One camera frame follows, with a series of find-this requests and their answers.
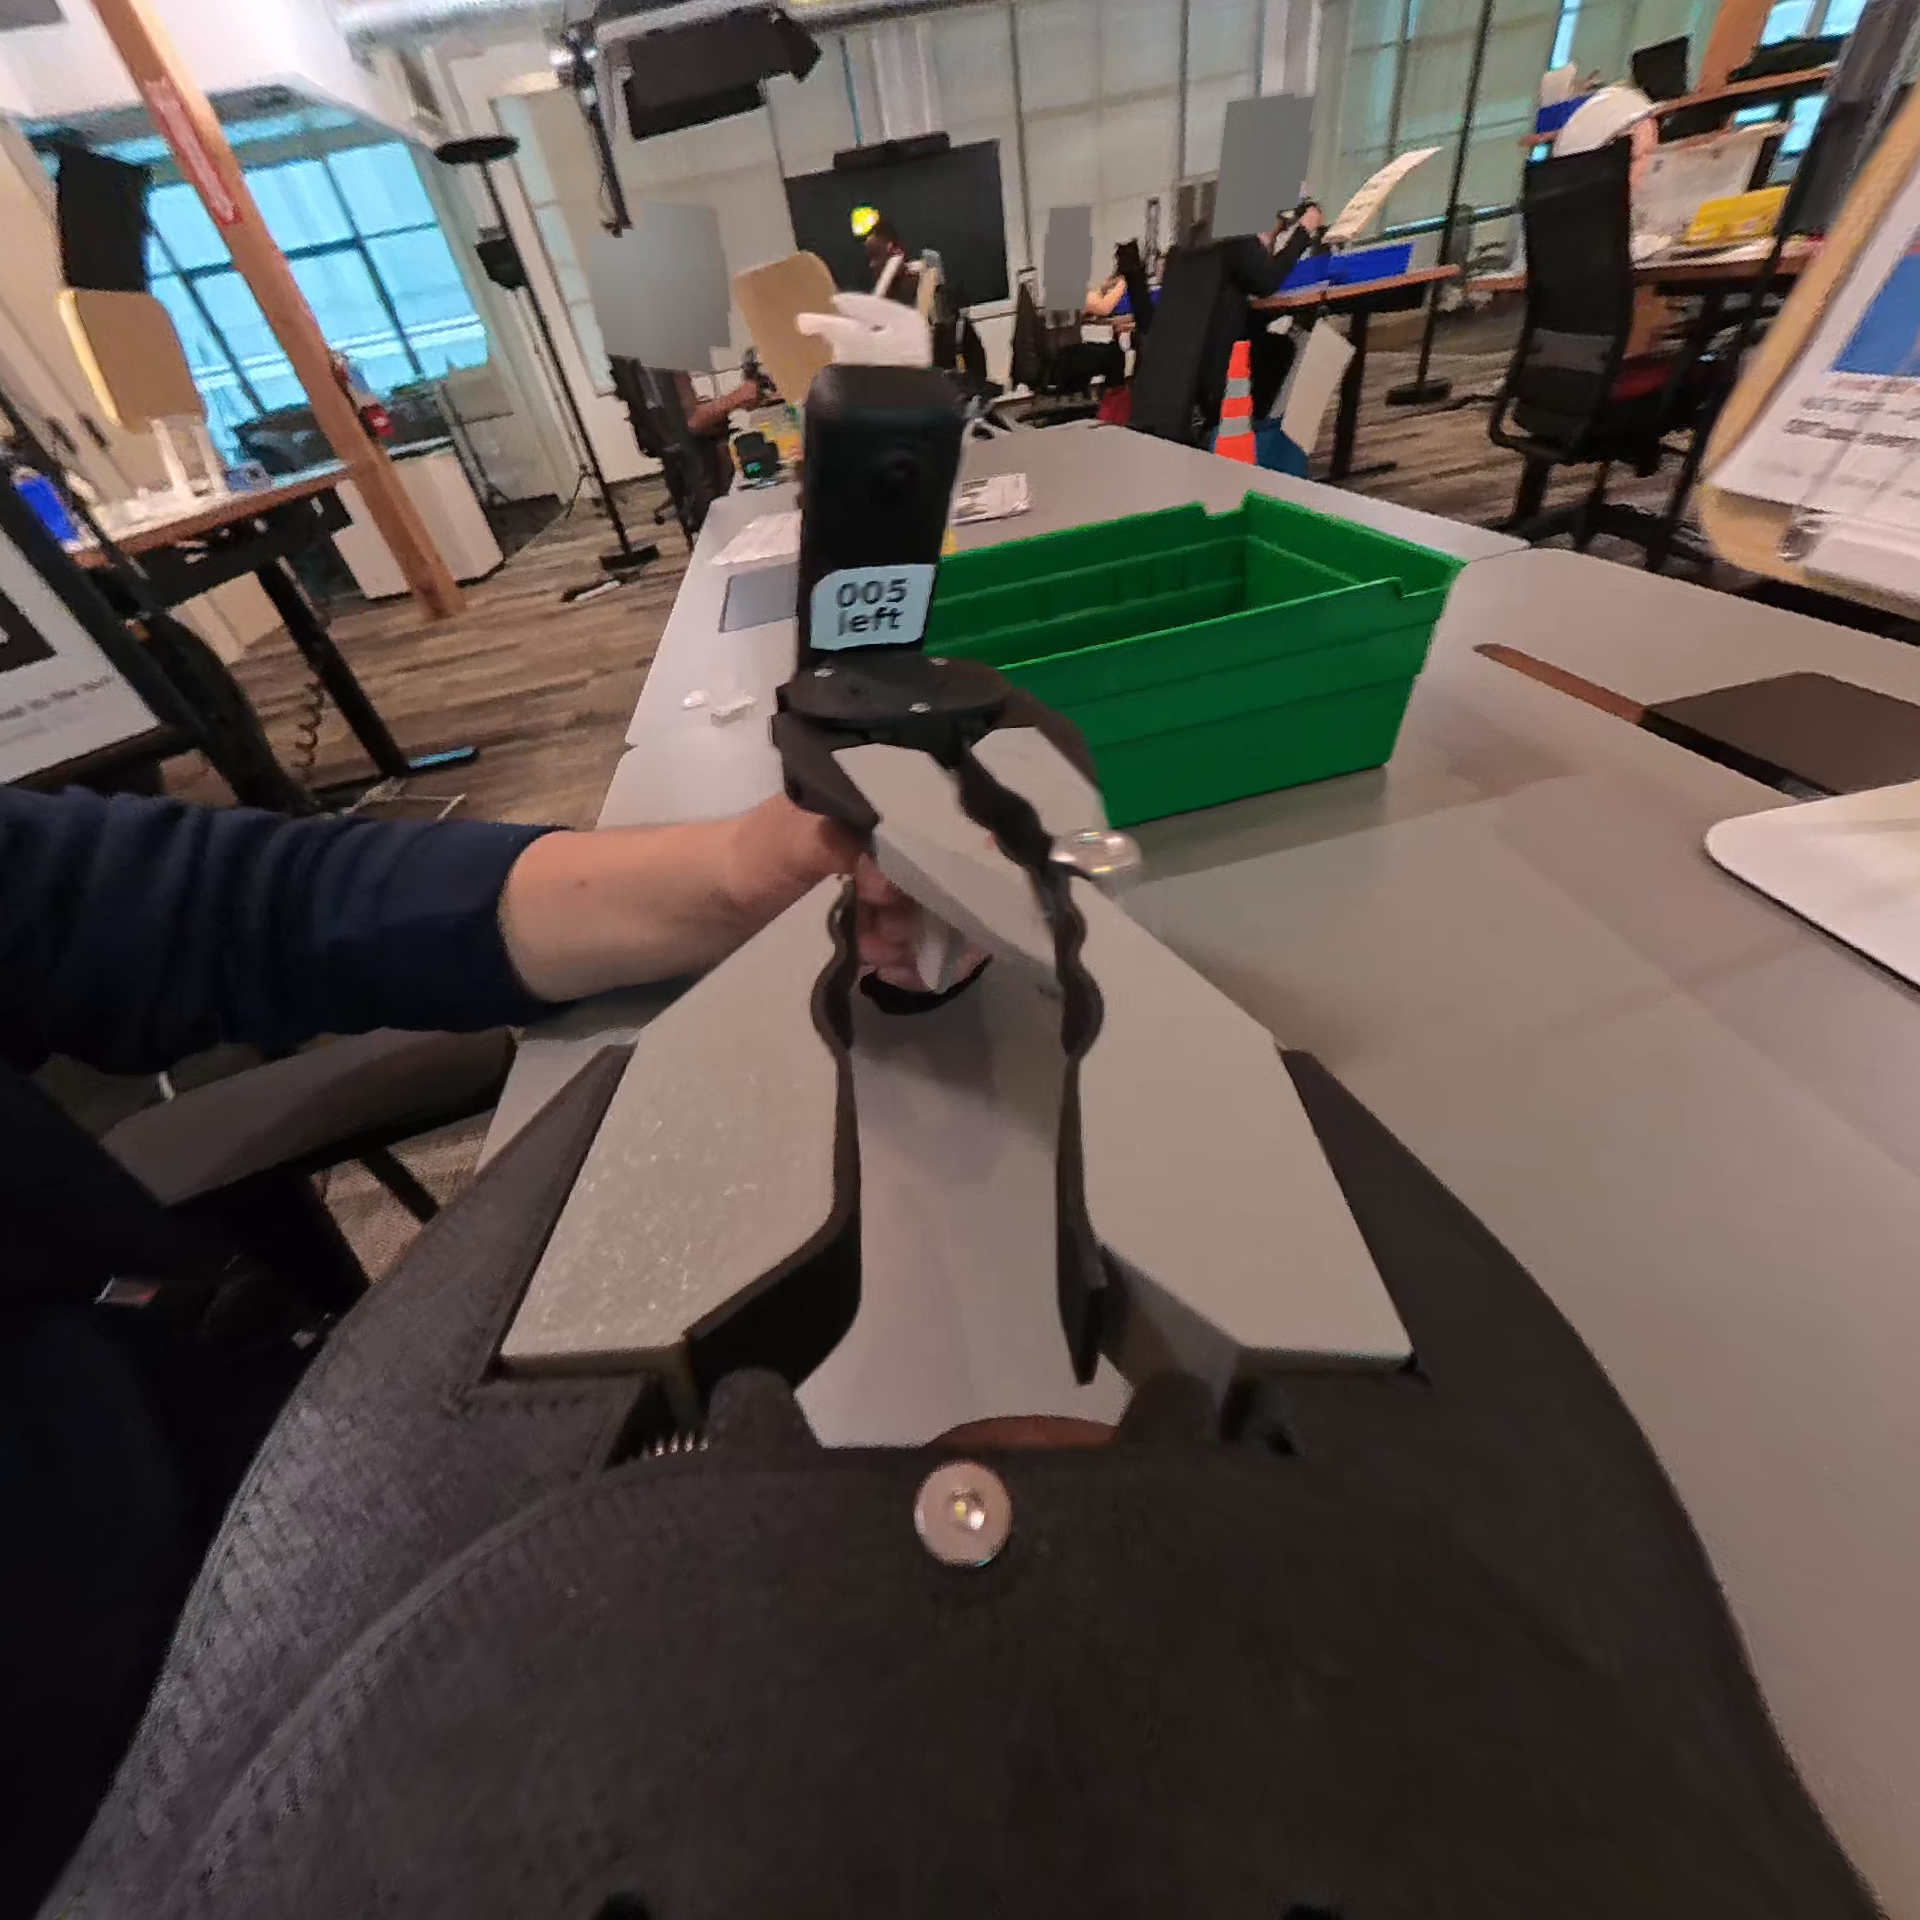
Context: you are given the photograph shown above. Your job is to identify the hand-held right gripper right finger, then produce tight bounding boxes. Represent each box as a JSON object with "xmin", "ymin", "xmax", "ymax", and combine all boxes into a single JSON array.
[{"xmin": 1049, "ymin": 885, "xmax": 1418, "ymax": 1390}]

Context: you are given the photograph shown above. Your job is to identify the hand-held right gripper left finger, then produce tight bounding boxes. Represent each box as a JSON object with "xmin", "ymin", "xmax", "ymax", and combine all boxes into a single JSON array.
[{"xmin": 496, "ymin": 885, "xmax": 869, "ymax": 1393}]

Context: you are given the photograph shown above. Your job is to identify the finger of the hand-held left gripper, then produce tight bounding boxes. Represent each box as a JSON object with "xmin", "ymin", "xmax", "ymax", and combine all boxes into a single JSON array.
[
  {"xmin": 830, "ymin": 739, "xmax": 1071, "ymax": 1002},
  {"xmin": 959, "ymin": 728, "xmax": 1107, "ymax": 909}
]

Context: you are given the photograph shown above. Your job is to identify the green plastic bin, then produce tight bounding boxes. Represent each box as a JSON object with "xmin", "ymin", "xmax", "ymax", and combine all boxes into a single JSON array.
[{"xmin": 921, "ymin": 491, "xmax": 1465, "ymax": 833}]

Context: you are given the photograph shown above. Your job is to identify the person's left forearm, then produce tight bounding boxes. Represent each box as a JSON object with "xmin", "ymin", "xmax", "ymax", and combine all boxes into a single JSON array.
[{"xmin": 0, "ymin": 786, "xmax": 783, "ymax": 1075}]

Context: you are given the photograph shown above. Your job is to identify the person's left hand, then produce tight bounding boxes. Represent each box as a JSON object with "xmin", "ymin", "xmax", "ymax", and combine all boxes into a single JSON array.
[{"xmin": 738, "ymin": 790, "xmax": 969, "ymax": 995}]

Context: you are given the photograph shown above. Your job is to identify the wipes canister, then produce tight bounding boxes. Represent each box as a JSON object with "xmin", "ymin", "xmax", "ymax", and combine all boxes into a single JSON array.
[{"xmin": 795, "ymin": 288, "xmax": 963, "ymax": 377}]

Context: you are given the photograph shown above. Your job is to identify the tan board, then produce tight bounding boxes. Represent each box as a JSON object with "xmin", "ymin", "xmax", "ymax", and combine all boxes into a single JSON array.
[{"xmin": 733, "ymin": 252, "xmax": 842, "ymax": 406}]

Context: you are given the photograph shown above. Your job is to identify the person's black office chair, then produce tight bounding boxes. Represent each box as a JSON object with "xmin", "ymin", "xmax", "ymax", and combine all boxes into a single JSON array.
[{"xmin": 104, "ymin": 1026, "xmax": 519, "ymax": 1308}]

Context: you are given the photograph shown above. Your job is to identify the white cabinet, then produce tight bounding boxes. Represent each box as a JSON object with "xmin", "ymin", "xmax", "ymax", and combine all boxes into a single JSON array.
[{"xmin": 334, "ymin": 451, "xmax": 505, "ymax": 596}]

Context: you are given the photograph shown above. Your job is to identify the wooden desk black legs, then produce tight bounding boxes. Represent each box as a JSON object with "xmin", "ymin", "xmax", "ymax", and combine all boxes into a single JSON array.
[{"xmin": 1254, "ymin": 262, "xmax": 1465, "ymax": 483}]

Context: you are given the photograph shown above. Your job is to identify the wooden standing desk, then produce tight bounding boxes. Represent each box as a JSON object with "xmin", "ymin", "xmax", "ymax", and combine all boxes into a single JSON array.
[{"xmin": 77, "ymin": 461, "xmax": 482, "ymax": 784}]

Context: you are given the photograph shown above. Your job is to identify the document stand with wooden board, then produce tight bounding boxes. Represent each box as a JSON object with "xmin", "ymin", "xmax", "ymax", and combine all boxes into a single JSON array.
[{"xmin": 1698, "ymin": 134, "xmax": 1920, "ymax": 989}]

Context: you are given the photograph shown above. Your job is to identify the black white sign board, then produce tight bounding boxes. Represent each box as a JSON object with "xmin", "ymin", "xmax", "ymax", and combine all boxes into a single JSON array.
[{"xmin": 0, "ymin": 481, "xmax": 160, "ymax": 784}]

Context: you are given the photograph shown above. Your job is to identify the printed instruction sheet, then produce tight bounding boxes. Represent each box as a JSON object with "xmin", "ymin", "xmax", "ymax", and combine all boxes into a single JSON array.
[{"xmin": 1718, "ymin": 195, "xmax": 1920, "ymax": 579}]

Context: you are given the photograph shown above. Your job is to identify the black wall screen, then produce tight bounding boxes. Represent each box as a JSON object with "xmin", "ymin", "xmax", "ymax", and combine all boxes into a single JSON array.
[{"xmin": 785, "ymin": 137, "xmax": 1010, "ymax": 312}]

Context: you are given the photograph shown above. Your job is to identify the wooden post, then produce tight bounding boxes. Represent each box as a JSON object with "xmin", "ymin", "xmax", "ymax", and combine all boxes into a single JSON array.
[{"xmin": 90, "ymin": 0, "xmax": 470, "ymax": 622}]

